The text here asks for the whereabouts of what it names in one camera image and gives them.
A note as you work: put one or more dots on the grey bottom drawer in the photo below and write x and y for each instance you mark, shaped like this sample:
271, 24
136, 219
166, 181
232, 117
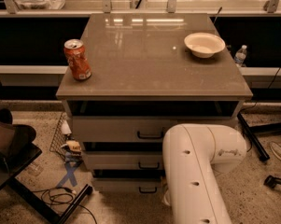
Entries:
140, 185

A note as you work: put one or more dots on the grey drawer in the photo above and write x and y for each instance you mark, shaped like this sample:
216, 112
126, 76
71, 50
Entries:
135, 129
140, 185
122, 160

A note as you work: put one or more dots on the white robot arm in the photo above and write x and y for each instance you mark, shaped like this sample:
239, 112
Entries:
193, 155

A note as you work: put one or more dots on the grey drawer cabinet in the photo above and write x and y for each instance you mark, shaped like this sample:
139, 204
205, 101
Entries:
141, 67

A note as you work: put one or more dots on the grey top drawer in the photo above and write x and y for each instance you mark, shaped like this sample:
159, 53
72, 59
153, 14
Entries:
135, 129

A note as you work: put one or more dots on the grey middle drawer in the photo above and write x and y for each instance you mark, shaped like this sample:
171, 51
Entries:
122, 160

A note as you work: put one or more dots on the small toy figure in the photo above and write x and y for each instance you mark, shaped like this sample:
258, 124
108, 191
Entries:
72, 150

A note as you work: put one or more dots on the white paper bowl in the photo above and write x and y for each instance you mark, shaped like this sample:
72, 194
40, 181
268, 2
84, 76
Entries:
204, 45

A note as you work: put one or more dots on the orange soda can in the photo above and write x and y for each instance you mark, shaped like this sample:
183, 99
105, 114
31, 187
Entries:
74, 51

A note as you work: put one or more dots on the blue tape cross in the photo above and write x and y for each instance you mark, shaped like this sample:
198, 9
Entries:
70, 168

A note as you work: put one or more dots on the clear plastic water bottle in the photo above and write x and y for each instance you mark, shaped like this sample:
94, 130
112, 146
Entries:
240, 56

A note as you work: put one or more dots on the black stand leg right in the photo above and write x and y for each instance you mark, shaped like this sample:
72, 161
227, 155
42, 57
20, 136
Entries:
263, 155

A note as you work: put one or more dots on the brown leather object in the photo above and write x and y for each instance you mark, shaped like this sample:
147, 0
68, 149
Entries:
13, 137

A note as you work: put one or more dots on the black metal stand leg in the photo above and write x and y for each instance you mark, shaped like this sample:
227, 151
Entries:
43, 209

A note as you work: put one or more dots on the wire mesh basket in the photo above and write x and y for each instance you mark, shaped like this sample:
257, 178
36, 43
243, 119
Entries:
58, 138

